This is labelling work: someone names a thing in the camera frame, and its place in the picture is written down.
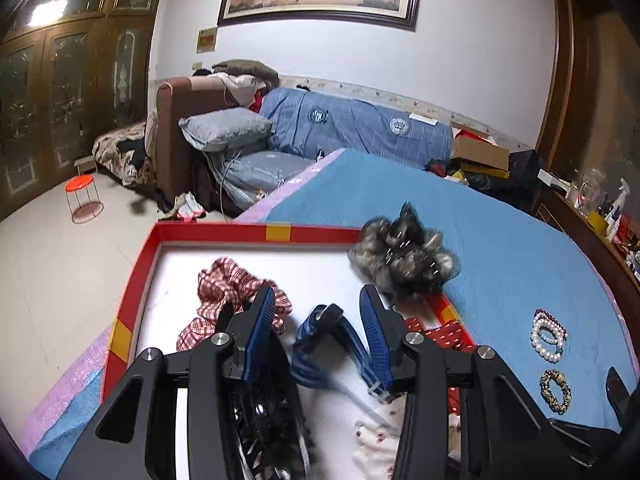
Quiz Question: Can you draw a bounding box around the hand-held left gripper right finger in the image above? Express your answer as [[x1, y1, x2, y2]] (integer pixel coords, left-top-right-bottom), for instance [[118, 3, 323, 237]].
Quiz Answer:
[[359, 284, 568, 480]]

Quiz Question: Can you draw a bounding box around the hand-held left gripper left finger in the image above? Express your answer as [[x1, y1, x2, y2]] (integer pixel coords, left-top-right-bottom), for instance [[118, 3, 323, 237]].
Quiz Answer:
[[57, 282, 281, 480]]

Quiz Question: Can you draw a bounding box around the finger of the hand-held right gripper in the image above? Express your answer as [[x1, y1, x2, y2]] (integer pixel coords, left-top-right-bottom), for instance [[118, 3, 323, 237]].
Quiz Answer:
[[547, 417, 640, 480], [605, 366, 635, 418]]

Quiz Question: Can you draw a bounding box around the blue striped scrunchie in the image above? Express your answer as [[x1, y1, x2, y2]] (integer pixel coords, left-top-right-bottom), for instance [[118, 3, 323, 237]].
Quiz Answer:
[[290, 303, 396, 406]]

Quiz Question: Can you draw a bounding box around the pink plaid scrunchie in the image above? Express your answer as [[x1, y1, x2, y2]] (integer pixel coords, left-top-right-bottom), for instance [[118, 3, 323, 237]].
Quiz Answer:
[[176, 256, 296, 353]]

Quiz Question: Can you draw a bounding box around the red dotted scrunchie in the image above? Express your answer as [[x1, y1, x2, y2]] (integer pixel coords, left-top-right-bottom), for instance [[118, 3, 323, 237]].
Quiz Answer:
[[404, 316, 477, 413]]

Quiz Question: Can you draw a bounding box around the grey fur scrunchie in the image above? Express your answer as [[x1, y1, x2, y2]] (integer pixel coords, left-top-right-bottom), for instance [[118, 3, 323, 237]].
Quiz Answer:
[[348, 202, 462, 306]]

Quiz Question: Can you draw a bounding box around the red box with white inside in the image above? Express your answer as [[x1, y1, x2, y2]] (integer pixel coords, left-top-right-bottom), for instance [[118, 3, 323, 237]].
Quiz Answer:
[[102, 221, 478, 480]]

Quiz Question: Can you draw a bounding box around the white floral scrunchie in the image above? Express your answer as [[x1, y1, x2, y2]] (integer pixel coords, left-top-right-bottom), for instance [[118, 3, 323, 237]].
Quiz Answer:
[[352, 405, 463, 480]]

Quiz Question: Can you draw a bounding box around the wooden side table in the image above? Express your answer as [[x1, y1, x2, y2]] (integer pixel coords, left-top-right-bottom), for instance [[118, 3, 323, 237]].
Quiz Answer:
[[530, 185, 640, 311]]

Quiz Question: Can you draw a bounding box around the pair of shoes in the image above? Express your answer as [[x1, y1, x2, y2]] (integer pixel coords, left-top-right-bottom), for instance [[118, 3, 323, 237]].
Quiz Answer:
[[160, 192, 206, 222]]

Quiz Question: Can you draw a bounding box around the blue bed mat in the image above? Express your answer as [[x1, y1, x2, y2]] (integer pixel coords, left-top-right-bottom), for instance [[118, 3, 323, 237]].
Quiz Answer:
[[30, 149, 626, 466]]

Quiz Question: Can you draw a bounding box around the grey folded quilt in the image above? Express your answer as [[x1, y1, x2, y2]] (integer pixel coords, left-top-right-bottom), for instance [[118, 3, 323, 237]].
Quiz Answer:
[[205, 152, 321, 211]]

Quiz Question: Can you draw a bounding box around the white spray bottle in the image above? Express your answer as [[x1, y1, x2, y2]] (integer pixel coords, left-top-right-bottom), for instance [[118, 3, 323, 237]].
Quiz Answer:
[[606, 178, 631, 241]]

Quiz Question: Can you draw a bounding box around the glass jar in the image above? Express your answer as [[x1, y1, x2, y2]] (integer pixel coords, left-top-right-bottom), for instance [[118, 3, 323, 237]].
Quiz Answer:
[[577, 170, 606, 216]]

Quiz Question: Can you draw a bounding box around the grey pillow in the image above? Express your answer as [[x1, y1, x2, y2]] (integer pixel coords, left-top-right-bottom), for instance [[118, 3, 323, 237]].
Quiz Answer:
[[178, 108, 273, 153]]

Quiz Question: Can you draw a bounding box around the brown sofa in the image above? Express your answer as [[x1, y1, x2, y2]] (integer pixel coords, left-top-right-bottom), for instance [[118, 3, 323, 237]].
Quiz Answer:
[[92, 76, 281, 211]]

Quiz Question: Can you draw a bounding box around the small white box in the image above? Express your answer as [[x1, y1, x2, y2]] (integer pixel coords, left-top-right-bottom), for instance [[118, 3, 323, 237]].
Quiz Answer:
[[537, 169, 571, 196]]

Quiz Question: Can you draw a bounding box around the cardboard box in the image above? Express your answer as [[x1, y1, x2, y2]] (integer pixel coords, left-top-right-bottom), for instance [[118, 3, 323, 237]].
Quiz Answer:
[[450, 121, 511, 173]]

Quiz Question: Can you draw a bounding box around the blue checked quilt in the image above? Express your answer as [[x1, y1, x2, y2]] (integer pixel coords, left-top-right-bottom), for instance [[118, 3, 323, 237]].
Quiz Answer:
[[260, 87, 453, 171]]

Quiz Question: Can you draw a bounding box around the black bag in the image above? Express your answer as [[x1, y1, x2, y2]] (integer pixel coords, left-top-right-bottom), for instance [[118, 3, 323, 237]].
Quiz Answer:
[[470, 152, 546, 206]]

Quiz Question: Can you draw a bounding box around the patterned blanket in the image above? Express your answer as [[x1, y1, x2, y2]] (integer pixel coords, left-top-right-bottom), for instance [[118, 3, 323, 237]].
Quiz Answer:
[[92, 122, 156, 186]]

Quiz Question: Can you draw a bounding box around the red round stool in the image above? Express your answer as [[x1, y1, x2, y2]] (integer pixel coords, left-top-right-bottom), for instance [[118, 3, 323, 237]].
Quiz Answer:
[[65, 176, 104, 224]]

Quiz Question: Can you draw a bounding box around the pile of clothes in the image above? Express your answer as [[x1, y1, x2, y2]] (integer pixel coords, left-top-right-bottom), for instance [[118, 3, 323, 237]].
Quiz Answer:
[[192, 60, 280, 111]]

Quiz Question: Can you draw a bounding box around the dark wooden wardrobe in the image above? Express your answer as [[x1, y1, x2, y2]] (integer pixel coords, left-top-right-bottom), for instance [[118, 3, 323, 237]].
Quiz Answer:
[[0, 0, 166, 221]]

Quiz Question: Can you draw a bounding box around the brown gold bead bracelet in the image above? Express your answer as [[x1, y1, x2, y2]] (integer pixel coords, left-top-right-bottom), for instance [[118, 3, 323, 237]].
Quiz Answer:
[[539, 369, 572, 415]]

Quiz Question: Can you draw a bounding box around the dark red bead bracelet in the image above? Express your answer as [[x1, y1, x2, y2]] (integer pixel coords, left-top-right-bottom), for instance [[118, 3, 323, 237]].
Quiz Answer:
[[534, 309, 569, 341]]

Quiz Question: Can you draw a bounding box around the white pearl bracelet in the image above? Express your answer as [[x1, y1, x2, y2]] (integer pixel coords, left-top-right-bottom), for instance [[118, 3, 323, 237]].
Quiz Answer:
[[531, 317, 566, 362]]

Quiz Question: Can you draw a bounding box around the wooden door frame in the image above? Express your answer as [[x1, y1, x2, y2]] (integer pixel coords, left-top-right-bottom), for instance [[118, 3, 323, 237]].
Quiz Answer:
[[535, 0, 601, 176]]

